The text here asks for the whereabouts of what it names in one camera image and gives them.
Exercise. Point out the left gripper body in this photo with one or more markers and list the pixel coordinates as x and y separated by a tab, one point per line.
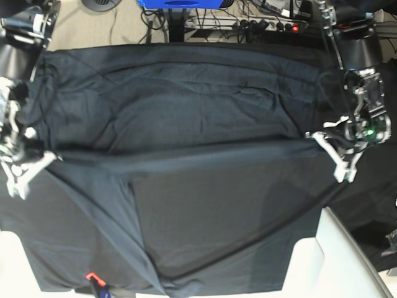
367	124

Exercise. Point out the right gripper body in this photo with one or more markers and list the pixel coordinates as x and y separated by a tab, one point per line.
22	155

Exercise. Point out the dark grey T-shirt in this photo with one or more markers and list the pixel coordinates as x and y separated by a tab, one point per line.
188	161

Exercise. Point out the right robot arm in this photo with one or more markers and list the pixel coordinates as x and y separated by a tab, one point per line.
26	31

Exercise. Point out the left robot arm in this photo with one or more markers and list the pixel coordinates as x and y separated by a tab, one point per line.
351	32

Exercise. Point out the black table cloth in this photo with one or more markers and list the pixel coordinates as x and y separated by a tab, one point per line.
60	242

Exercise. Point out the red clamp at front edge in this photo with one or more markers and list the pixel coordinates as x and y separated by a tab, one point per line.
95	279

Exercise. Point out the round grey floor vent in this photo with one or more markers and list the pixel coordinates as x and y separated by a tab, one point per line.
101	5

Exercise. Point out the blue plastic box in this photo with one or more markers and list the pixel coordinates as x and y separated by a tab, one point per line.
180	4

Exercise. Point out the white power strip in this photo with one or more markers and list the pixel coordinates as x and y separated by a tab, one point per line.
236	23

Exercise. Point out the black metal table leg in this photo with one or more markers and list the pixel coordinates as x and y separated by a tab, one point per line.
176	19

